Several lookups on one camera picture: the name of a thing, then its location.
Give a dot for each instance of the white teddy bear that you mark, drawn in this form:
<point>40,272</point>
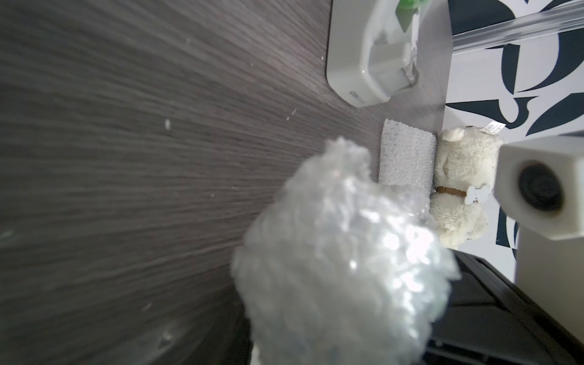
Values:
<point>464,176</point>

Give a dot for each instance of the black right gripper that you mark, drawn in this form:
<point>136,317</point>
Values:
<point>489,320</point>

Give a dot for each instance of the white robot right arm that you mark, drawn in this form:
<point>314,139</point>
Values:
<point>551,274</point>

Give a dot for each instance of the bubble wrap sheet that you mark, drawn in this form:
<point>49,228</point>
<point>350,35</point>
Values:
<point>339,269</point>
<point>407,156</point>

